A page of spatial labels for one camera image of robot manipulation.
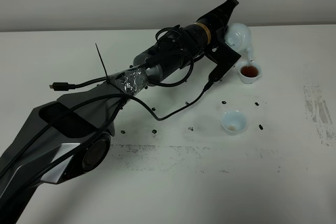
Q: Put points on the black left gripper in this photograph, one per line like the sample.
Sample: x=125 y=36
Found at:
x=209 y=30

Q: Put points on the pale blue porcelain teapot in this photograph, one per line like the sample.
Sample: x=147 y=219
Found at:
x=238 y=38

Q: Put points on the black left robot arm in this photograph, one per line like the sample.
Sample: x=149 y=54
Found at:
x=71 y=136

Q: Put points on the far pale blue teacup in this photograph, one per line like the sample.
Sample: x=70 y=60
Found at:
x=249 y=71

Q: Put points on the pale blue teacup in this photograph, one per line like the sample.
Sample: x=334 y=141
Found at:
x=234 y=122
x=249 y=71

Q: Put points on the near pale blue teacup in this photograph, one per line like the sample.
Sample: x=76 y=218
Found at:
x=234 y=122

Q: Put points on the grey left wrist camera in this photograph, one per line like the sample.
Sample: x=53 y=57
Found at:
x=224 y=57

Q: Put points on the black cable tie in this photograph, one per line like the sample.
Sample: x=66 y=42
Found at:
x=103 y=65

